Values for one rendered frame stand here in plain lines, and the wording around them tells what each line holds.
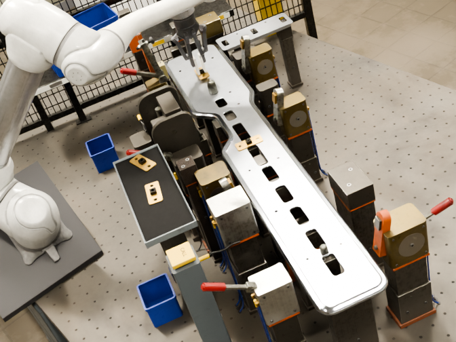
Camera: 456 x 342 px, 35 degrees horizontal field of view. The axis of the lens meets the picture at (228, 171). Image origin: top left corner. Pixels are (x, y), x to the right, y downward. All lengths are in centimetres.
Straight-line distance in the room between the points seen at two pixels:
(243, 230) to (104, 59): 58
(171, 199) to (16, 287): 79
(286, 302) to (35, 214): 86
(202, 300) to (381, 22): 311
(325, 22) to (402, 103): 206
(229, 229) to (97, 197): 95
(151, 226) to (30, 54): 56
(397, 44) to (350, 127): 178
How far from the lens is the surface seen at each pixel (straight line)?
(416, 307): 202
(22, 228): 225
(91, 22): 300
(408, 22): 461
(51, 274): 248
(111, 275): 243
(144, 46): 248
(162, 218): 183
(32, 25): 196
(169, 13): 218
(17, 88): 208
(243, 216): 189
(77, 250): 250
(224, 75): 258
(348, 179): 198
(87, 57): 191
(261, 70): 259
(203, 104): 246
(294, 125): 231
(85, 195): 278
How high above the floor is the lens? 236
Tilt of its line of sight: 39 degrees down
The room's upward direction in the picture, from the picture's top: 18 degrees counter-clockwise
